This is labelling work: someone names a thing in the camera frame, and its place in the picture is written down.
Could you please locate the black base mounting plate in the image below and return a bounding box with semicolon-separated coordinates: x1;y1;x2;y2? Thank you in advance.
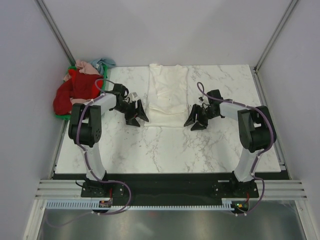
81;173;259;206

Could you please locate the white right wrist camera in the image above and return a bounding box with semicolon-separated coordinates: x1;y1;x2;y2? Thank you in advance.
198;96;209;108

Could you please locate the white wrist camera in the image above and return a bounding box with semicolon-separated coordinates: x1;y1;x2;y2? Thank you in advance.
198;96;209;108
127;92;140;103

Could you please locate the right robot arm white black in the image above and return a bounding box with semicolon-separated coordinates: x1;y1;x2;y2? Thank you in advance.
184;89;277;197

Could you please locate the pink t shirt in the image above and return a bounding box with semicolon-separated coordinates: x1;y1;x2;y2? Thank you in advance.
63;59;101;82

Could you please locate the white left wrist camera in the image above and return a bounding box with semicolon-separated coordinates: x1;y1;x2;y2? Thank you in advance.
127;92;140;103

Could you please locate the red t shirt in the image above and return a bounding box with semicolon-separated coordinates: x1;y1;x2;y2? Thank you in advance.
52;68;102;116

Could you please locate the left aluminium frame post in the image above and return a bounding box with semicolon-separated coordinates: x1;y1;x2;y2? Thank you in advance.
34;0;76;65

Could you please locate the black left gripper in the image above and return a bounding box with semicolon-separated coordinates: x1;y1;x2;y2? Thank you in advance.
112;100;149;128

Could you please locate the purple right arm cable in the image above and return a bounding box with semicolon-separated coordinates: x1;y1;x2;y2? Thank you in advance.
196;81;274;217

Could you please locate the white slotted cable duct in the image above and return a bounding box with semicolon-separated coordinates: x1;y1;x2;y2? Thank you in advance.
45;199;236;211

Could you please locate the right aluminium frame post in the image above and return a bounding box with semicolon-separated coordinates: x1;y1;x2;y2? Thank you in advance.
253;0;300;72

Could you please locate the aluminium front frame rail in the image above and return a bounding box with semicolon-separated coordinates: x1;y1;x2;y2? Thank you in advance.
36;180;307;201

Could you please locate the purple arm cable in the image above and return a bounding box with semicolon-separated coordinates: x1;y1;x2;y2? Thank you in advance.
196;81;274;217
46;78;132;230

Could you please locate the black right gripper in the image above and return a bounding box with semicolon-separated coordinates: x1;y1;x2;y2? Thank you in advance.
184;103;218;131

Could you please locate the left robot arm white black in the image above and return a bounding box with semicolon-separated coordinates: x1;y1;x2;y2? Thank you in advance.
68;83;149;197

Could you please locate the white t shirt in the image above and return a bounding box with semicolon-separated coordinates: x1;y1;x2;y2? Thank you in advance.
144;63;189;128

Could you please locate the right aluminium table rail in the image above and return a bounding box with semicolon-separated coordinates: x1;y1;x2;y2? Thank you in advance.
252;68;292;180

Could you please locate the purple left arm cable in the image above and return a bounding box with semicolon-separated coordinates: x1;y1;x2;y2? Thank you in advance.
46;78;132;230

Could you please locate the green plastic basket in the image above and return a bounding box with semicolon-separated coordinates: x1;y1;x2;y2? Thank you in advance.
55;65;109;121

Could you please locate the aluminium frame post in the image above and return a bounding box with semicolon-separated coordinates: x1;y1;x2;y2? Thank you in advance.
34;0;76;65
253;0;300;72

